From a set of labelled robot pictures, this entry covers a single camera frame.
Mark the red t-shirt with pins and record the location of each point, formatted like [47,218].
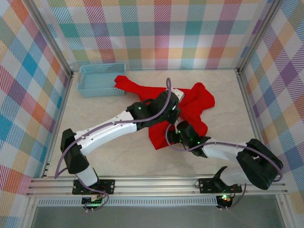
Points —
[197,102]

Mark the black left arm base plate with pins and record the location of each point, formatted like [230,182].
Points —
[108,186]

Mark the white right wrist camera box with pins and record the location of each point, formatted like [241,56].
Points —
[176,130]

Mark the aluminium table side rail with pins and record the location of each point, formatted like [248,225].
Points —
[252,114]
[60,118]

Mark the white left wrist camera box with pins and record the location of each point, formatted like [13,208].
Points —
[179,93]

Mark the aluminium mounting rail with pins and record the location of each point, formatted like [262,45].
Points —
[154,186]

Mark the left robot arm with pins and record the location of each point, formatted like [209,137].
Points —
[107,133]

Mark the light blue plastic basket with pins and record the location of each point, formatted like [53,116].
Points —
[99,91]

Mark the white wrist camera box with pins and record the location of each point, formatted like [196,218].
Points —
[179,93]
[176,130]

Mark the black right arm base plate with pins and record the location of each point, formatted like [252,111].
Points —
[206,185]

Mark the aluminium frame post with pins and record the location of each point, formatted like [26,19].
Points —
[54,40]
[258,35]

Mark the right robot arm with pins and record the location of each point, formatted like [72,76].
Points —
[259,166]

